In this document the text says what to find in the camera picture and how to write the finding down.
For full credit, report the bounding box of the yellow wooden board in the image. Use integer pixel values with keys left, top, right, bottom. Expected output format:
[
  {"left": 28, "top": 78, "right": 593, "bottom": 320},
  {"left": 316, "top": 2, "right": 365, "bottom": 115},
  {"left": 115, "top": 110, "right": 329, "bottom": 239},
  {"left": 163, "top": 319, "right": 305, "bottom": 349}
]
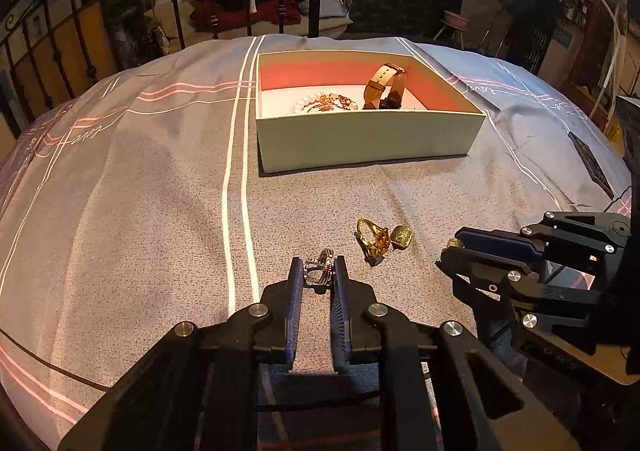
[{"left": 0, "top": 0, "right": 121, "bottom": 132}]

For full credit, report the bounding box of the green patterned counter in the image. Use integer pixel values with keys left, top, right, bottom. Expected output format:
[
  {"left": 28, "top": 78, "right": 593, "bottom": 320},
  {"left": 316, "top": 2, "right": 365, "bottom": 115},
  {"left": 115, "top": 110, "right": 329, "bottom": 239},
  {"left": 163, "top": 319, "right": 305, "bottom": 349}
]
[{"left": 327, "top": 0, "right": 463, "bottom": 39}]

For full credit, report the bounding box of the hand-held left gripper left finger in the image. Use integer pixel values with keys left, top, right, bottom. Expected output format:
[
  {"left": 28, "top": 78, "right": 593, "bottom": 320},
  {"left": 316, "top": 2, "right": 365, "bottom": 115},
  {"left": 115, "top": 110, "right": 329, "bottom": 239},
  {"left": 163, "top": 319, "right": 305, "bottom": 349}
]
[{"left": 57, "top": 256, "right": 306, "bottom": 451}]

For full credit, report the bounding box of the pink stool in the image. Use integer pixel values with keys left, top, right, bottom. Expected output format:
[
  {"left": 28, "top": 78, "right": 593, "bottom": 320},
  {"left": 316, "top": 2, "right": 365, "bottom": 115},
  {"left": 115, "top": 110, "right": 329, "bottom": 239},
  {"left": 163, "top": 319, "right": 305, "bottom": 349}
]
[{"left": 432, "top": 10, "right": 472, "bottom": 44}]

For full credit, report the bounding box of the wristwatch with tan leather strap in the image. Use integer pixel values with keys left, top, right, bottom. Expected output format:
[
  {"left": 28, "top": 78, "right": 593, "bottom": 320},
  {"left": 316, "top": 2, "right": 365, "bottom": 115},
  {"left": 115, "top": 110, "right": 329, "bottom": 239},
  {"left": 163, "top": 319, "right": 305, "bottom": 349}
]
[{"left": 362, "top": 62, "right": 408, "bottom": 111}]

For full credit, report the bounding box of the white pearl bracelet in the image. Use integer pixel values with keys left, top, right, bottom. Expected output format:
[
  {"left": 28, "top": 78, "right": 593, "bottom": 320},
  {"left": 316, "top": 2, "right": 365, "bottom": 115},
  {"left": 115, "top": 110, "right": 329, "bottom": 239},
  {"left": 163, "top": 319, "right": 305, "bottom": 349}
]
[{"left": 294, "top": 91, "right": 361, "bottom": 114}]

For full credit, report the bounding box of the pale green box pink inside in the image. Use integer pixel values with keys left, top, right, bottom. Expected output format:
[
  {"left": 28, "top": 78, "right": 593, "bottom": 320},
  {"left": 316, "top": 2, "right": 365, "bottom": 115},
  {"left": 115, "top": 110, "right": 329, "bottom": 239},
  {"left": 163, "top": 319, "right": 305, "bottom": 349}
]
[{"left": 255, "top": 50, "right": 487, "bottom": 175}]

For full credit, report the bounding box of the red clothing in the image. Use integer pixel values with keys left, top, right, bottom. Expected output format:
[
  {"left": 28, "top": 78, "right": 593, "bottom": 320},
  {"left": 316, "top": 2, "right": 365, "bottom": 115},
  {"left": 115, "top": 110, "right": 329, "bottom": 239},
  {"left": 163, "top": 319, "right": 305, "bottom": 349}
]
[{"left": 189, "top": 0, "right": 303, "bottom": 32}]

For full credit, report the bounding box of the gold ring with amber stone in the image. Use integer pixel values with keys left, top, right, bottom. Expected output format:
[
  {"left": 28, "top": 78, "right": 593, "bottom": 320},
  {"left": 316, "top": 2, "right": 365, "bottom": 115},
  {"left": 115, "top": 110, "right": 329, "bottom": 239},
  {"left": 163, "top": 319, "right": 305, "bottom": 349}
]
[{"left": 356, "top": 218, "right": 392, "bottom": 264}]

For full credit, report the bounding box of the small wide gold ring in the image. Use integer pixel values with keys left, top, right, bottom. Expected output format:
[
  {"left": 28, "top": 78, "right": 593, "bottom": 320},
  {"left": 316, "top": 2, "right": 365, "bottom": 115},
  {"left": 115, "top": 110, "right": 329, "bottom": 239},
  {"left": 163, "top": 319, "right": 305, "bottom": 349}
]
[{"left": 390, "top": 226, "right": 416, "bottom": 250}]

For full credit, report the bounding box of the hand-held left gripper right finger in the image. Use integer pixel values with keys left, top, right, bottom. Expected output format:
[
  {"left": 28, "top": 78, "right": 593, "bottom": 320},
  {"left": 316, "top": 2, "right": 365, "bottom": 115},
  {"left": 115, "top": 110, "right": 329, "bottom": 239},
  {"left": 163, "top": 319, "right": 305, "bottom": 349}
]
[{"left": 330, "top": 255, "right": 581, "bottom": 451}]

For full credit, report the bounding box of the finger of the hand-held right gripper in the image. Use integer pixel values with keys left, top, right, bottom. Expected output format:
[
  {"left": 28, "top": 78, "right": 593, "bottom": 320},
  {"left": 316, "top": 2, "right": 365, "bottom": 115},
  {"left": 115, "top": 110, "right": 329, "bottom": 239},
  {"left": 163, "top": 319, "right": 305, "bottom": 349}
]
[
  {"left": 454, "top": 211, "right": 635, "bottom": 264},
  {"left": 435, "top": 247, "right": 601, "bottom": 333}
]

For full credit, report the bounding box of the silver ring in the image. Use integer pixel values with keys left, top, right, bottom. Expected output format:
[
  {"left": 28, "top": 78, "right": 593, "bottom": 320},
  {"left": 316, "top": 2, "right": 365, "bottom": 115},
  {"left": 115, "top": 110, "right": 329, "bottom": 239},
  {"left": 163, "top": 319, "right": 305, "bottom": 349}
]
[{"left": 302, "top": 247, "right": 335, "bottom": 288}]

